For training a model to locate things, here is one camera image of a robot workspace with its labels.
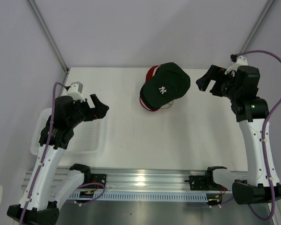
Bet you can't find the right aluminium frame post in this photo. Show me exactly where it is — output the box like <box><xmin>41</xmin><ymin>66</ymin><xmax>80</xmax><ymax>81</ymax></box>
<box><xmin>240</xmin><ymin>0</ymin><xmax>278</xmax><ymax>52</ymax></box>

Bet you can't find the black baseball cap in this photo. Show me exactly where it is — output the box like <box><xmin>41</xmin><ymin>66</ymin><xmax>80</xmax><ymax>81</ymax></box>
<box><xmin>139</xmin><ymin>96</ymin><xmax>160</xmax><ymax>112</ymax></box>

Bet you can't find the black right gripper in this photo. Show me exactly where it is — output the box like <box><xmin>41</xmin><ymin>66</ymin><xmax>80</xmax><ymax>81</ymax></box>
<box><xmin>196</xmin><ymin>65</ymin><xmax>241</xmax><ymax>101</ymax></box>

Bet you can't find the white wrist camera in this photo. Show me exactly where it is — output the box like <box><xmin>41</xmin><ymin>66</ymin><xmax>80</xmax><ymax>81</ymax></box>
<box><xmin>225</xmin><ymin>54</ymin><xmax>248</xmax><ymax>75</ymax></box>
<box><xmin>61</xmin><ymin>82</ymin><xmax>87</xmax><ymax>103</ymax></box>

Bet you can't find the white slotted cable duct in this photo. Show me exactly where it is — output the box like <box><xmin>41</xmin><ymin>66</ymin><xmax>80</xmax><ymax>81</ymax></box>
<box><xmin>67</xmin><ymin>191</ymin><xmax>209</xmax><ymax>202</ymax></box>

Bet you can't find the pink baseball cap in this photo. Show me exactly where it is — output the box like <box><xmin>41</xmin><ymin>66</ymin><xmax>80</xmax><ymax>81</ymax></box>
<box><xmin>139</xmin><ymin>67</ymin><xmax>161</xmax><ymax>111</ymax></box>

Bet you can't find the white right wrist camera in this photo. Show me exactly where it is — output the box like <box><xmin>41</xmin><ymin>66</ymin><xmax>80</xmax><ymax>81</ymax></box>
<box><xmin>225</xmin><ymin>54</ymin><xmax>248</xmax><ymax>75</ymax></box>

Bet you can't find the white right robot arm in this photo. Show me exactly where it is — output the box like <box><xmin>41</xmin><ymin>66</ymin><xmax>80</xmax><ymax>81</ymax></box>
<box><xmin>196</xmin><ymin>65</ymin><xmax>281</xmax><ymax>205</ymax></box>

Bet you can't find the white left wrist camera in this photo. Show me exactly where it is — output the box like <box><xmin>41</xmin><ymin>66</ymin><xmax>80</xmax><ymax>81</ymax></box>
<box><xmin>61</xmin><ymin>82</ymin><xmax>87</xmax><ymax>103</ymax></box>

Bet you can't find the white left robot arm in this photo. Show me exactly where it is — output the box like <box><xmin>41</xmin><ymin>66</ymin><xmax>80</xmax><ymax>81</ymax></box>
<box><xmin>7</xmin><ymin>94</ymin><xmax>109</xmax><ymax>225</ymax></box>

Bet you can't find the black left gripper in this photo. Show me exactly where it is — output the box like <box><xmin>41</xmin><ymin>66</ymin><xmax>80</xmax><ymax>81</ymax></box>
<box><xmin>68</xmin><ymin>94</ymin><xmax>108</xmax><ymax>128</ymax></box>

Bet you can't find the aluminium mounting rail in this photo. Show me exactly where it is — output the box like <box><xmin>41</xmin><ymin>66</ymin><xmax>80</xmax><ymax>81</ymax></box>
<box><xmin>21</xmin><ymin>167</ymin><xmax>249</xmax><ymax>192</ymax></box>

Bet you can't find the white plastic basket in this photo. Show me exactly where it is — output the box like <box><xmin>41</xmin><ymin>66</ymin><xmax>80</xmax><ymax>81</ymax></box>
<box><xmin>30</xmin><ymin>108</ymin><xmax>107</xmax><ymax>156</ymax></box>

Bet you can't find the dark green baseball cap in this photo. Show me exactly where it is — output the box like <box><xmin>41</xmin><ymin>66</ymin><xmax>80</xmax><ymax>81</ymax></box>
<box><xmin>140</xmin><ymin>62</ymin><xmax>191</xmax><ymax>108</ymax></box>

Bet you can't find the aluminium frame post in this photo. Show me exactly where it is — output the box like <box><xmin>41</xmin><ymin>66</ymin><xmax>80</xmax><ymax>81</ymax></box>
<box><xmin>240</xmin><ymin>0</ymin><xmax>278</xmax><ymax>52</ymax></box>
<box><xmin>25</xmin><ymin>0</ymin><xmax>69</xmax><ymax>74</ymax></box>

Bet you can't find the left aluminium frame post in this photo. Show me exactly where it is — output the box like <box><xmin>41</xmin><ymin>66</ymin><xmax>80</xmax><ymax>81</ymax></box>
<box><xmin>25</xmin><ymin>0</ymin><xmax>69</xmax><ymax>74</ymax></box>

